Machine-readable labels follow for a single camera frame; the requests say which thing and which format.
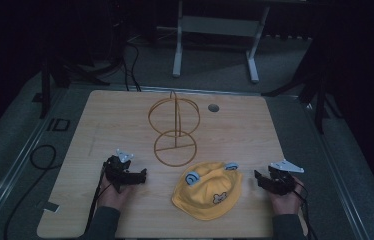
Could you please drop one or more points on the person's left hand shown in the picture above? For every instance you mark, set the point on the person's left hand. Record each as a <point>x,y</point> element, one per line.
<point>113,196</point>

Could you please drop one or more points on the person's right hand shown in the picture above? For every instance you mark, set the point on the person's right hand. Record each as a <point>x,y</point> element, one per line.
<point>285,203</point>

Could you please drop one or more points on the grey table grommet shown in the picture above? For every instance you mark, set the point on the grey table grommet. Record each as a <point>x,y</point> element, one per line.
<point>213,108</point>

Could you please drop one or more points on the black tripod stand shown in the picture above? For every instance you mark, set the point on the black tripod stand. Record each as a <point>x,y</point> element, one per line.
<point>320,96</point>
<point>45,90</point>

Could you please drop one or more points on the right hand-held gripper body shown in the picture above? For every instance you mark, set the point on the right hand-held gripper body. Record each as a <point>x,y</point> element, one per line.
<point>281,178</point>

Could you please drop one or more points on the white desk frame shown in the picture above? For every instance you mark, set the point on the white desk frame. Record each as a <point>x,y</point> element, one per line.
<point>220,26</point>

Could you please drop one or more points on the yellow hat with blue ears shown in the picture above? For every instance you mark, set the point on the yellow hat with blue ears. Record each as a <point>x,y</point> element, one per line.
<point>208,193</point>

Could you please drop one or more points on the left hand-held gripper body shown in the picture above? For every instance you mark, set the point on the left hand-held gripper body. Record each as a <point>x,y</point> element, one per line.
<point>117,170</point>

